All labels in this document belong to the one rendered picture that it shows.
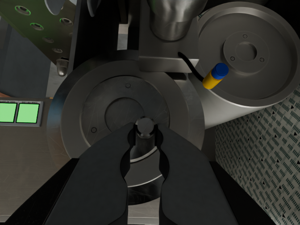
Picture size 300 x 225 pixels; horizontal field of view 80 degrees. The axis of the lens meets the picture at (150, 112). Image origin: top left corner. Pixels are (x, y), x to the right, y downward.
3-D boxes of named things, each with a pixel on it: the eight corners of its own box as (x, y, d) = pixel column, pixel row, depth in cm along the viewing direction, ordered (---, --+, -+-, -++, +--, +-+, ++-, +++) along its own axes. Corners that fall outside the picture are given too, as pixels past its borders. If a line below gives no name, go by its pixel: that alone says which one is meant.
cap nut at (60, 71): (67, 59, 51) (65, 73, 50) (72, 64, 54) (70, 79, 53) (54, 58, 51) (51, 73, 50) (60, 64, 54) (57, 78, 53)
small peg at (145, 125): (151, 139, 12) (131, 131, 12) (149, 142, 15) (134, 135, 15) (159, 120, 12) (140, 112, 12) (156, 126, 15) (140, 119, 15)
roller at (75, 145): (188, 60, 17) (192, 188, 15) (162, 114, 43) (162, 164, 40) (67, 57, 17) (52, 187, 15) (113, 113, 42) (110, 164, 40)
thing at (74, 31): (89, -65, 22) (72, 76, 18) (117, 45, 45) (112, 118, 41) (85, -65, 22) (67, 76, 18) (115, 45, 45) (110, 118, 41)
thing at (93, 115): (115, 58, 16) (186, 105, 15) (118, 68, 18) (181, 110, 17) (59, 127, 15) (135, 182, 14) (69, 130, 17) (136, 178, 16)
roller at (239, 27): (296, 3, 20) (314, 110, 17) (211, 85, 45) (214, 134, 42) (187, -2, 20) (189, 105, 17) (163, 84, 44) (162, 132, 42)
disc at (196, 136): (201, 51, 19) (209, 206, 16) (199, 53, 19) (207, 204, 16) (56, 46, 18) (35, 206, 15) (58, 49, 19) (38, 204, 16)
